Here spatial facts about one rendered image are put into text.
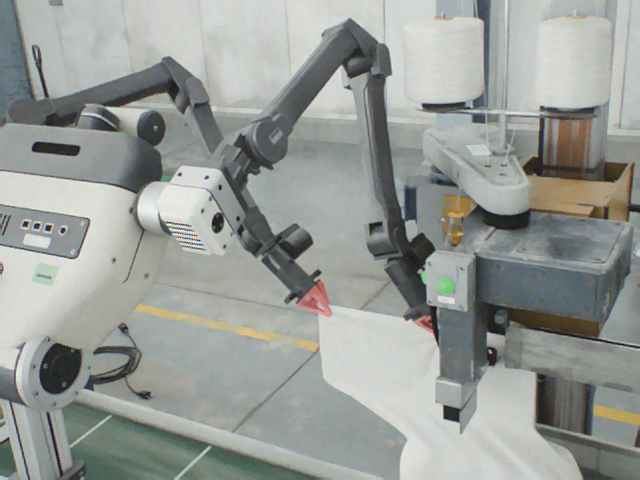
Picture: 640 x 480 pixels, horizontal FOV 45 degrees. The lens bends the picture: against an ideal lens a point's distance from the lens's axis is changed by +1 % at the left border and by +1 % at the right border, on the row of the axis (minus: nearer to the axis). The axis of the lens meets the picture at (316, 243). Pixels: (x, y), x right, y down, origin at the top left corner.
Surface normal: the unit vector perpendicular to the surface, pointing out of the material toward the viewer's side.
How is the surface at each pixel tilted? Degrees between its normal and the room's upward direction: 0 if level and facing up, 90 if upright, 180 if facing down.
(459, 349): 90
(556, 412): 90
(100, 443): 0
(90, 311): 115
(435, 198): 90
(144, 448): 0
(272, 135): 70
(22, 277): 50
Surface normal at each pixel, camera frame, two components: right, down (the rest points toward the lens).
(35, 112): 0.37, -0.37
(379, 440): -0.07, -0.93
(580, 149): -0.49, 0.36
